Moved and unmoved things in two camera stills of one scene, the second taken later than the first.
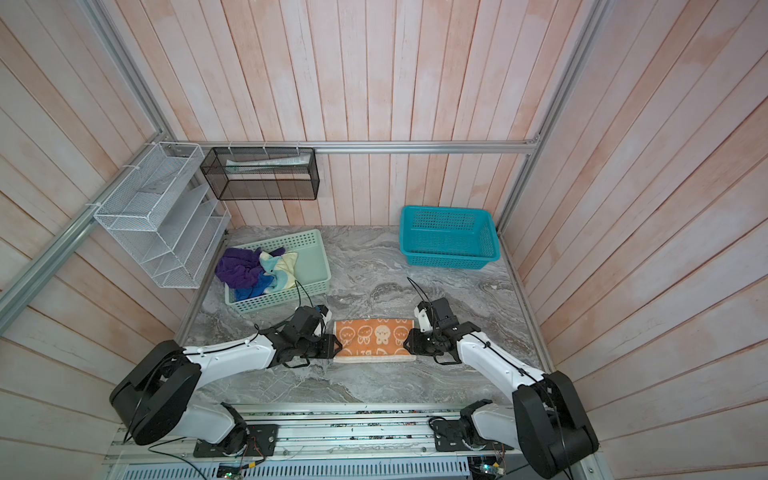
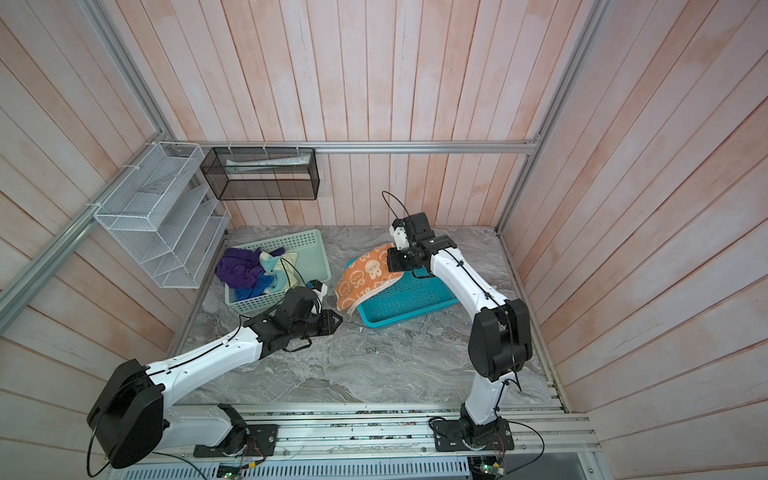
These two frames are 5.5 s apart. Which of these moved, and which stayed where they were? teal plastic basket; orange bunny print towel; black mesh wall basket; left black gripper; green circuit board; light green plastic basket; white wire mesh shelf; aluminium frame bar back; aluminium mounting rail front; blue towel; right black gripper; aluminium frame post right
Moved: right black gripper; left black gripper; teal plastic basket; orange bunny print towel
Stayed: white wire mesh shelf; aluminium frame bar back; black mesh wall basket; aluminium frame post right; blue towel; aluminium mounting rail front; green circuit board; light green plastic basket
